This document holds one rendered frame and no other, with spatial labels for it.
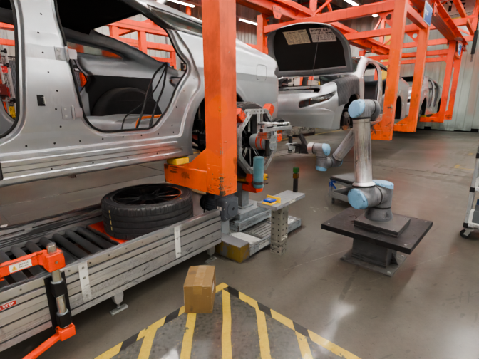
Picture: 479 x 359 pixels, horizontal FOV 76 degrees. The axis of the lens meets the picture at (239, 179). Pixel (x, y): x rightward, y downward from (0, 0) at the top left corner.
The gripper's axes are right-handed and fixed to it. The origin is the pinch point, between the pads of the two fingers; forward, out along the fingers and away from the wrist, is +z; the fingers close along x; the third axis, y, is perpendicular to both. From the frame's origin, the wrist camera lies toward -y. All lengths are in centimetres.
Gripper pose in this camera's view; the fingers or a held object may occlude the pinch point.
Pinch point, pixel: (288, 143)
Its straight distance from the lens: 267.9
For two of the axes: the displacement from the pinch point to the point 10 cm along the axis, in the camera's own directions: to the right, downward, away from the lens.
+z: -7.6, -1.5, 6.3
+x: 6.5, -1.9, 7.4
